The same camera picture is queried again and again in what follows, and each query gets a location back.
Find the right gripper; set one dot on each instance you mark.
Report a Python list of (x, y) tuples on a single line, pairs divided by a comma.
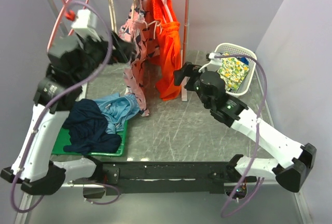
[(188, 70)]

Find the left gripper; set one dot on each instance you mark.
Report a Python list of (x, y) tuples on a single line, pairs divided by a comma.
[(123, 51)]

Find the pink patterned shorts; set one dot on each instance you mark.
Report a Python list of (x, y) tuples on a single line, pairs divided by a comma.
[(146, 48)]

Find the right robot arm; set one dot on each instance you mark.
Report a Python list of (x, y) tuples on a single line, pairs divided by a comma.
[(291, 161)]

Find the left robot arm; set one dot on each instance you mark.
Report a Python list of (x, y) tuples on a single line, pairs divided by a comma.
[(74, 61)]

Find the orange shorts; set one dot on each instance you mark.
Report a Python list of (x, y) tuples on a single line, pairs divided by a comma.
[(169, 58)]

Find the light blue shorts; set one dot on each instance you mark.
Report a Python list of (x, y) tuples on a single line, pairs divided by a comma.
[(117, 110)]

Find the pink hanger holding shorts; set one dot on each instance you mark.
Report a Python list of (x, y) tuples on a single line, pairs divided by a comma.
[(167, 16)]

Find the pink hanger far left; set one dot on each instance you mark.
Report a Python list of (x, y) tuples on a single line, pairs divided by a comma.
[(64, 6)]

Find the white plastic basket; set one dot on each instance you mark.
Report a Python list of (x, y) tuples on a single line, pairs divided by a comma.
[(227, 50)]

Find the lemon print cloth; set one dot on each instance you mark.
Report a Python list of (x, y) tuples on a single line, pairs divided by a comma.
[(233, 72)]

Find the blue cloth in basket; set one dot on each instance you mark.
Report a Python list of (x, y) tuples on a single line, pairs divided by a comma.
[(244, 60)]

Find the navy blue garment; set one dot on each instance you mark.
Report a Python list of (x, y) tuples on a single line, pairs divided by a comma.
[(86, 126)]

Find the green plastic tray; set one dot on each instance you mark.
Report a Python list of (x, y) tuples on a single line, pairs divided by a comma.
[(63, 139)]

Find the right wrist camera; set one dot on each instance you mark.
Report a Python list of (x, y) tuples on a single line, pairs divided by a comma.
[(214, 63)]

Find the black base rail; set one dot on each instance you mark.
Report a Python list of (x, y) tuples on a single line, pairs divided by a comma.
[(166, 177)]

